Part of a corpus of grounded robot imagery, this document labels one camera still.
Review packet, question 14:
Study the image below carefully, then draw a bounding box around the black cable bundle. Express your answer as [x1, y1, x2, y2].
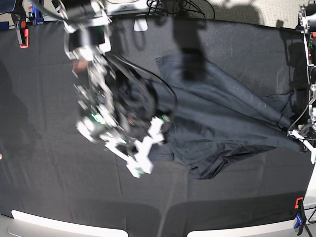
[106, 0, 215, 19]

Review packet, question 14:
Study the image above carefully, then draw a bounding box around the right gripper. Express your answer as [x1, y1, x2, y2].
[108, 111, 173, 153]

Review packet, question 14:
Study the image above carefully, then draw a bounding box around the blue clamp far left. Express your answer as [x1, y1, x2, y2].
[28, 0, 44, 25]

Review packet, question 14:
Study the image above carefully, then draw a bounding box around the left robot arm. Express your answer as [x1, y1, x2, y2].
[287, 0, 316, 152]

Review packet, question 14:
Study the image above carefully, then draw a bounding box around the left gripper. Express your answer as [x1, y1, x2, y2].
[287, 123, 316, 150]

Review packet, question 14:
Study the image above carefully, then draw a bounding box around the dark grey t-shirt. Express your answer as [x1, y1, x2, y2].
[150, 54, 301, 179]

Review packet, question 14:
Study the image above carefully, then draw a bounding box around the red blue clamp near right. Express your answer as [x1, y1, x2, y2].
[293, 197, 313, 237]

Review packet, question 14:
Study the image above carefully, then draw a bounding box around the red black clamp far left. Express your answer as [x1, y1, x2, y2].
[15, 20, 29, 49]

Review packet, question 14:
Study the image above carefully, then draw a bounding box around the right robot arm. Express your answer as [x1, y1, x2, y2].
[57, 0, 170, 153]

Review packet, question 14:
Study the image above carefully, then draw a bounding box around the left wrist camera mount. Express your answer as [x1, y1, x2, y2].
[288, 129, 316, 164]

